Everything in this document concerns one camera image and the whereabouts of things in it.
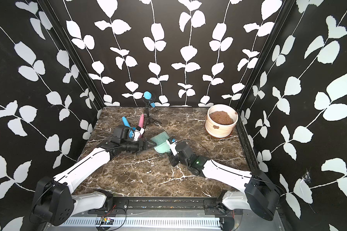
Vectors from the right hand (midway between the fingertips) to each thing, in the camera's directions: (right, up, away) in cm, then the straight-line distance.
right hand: (167, 150), depth 80 cm
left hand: (-8, +3, -2) cm, 9 cm away
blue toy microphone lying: (-17, +11, -10) cm, 23 cm away
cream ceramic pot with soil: (+37, +18, +20) cm, 45 cm away
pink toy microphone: (-22, +14, +26) cm, 37 cm away
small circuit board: (-30, -34, -9) cm, 46 cm away
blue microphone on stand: (-14, +34, +13) cm, 38 cm away
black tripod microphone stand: (-15, +27, +15) cm, 35 cm away
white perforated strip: (-10, -34, -10) cm, 36 cm away
